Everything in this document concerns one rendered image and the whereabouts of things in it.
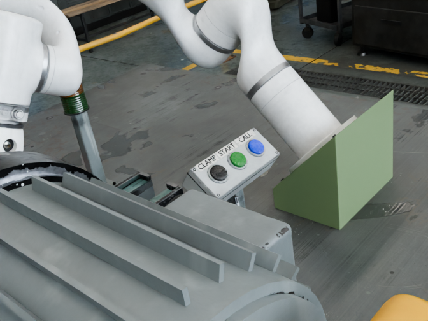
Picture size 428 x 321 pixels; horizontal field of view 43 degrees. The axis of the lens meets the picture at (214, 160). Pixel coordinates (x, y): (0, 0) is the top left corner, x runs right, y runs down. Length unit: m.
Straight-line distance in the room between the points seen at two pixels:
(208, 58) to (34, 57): 0.53
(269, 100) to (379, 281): 0.44
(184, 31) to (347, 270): 0.62
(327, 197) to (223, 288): 0.93
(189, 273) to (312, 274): 0.84
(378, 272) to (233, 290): 0.86
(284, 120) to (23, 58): 0.58
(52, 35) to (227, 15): 0.43
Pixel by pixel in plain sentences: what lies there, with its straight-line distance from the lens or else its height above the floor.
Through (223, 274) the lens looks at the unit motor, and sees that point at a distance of 0.26.
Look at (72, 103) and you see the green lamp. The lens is 1.37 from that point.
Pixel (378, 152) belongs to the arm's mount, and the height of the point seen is 0.90.
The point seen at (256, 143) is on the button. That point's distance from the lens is 0.97.
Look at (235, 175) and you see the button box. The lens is 0.92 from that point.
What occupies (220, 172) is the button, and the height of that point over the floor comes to 1.07.
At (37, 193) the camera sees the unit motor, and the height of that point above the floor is 1.35.
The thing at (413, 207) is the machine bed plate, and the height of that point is 0.80.
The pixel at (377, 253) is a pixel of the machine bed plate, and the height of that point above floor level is 0.80.
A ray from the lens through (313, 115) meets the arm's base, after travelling 1.20.
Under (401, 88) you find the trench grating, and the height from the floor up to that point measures 0.00.
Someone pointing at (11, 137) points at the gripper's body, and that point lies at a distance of 0.86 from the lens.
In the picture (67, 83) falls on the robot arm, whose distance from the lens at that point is 0.89.
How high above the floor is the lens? 1.52
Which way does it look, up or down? 28 degrees down
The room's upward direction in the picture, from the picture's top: 10 degrees counter-clockwise
